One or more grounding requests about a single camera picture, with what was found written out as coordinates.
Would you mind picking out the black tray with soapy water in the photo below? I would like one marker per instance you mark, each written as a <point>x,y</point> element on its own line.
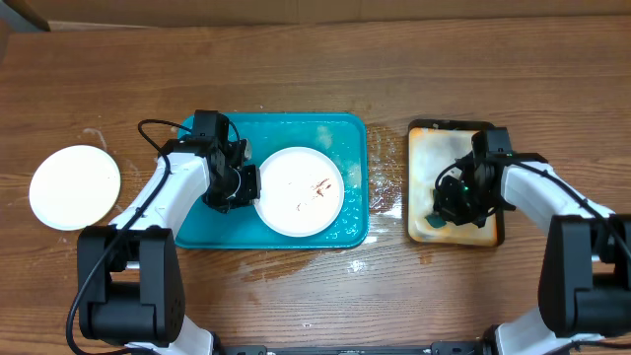
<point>433,145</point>

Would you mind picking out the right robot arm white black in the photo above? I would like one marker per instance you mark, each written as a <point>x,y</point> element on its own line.
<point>584,286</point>

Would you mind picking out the white plate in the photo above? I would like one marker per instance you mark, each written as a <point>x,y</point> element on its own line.
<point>74,187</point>
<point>302,192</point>

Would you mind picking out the dark green sponge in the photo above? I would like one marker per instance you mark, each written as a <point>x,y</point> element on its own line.
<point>435,221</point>

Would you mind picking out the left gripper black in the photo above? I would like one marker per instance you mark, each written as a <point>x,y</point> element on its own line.
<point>250,193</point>

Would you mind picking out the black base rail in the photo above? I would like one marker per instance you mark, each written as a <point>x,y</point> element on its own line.
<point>437,348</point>

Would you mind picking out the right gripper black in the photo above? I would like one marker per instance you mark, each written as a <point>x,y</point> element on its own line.
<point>448,208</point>

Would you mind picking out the white plate bottom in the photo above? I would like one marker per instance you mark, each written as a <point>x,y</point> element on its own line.
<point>302,192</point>

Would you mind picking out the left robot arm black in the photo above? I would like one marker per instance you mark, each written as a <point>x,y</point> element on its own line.
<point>131,294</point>

